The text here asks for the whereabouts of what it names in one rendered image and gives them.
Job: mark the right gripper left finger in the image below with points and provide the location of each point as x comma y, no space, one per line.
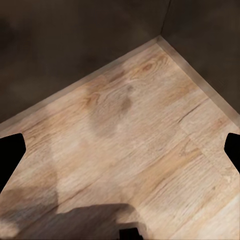
12,150

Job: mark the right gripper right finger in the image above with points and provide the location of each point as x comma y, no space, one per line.
232,149

